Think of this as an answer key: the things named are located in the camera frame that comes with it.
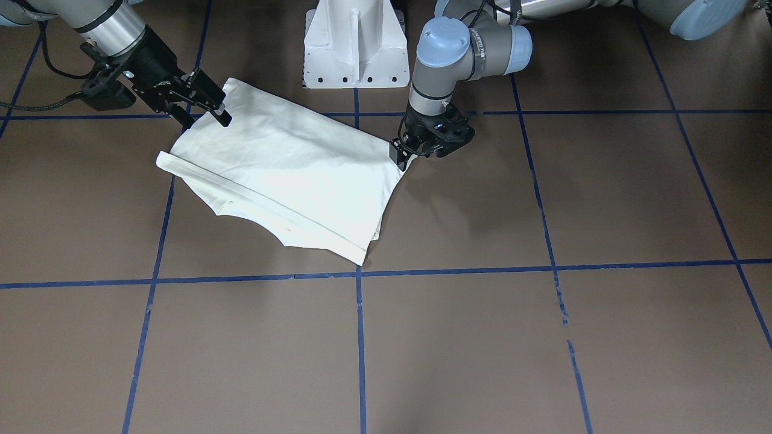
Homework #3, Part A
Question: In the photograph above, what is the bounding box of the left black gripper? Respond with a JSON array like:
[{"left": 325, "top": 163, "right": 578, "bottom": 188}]
[{"left": 390, "top": 102, "right": 475, "bottom": 171}]

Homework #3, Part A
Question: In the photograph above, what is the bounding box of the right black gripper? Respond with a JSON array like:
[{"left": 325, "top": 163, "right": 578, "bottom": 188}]
[{"left": 81, "top": 27, "right": 232, "bottom": 131}]

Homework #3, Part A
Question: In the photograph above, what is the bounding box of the cream long-sleeve cat shirt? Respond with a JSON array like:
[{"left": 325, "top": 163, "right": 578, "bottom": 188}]
[{"left": 156, "top": 78, "right": 403, "bottom": 265}]

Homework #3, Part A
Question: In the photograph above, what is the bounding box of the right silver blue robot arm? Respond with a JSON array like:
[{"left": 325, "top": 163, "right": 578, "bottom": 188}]
[{"left": 2, "top": 1, "right": 232, "bottom": 129}]

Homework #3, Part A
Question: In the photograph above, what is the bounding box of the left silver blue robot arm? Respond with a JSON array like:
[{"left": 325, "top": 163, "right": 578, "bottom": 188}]
[{"left": 390, "top": 1, "right": 618, "bottom": 171}]

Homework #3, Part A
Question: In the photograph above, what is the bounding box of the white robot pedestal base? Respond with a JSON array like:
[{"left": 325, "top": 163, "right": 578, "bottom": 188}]
[{"left": 302, "top": 1, "right": 410, "bottom": 90}]

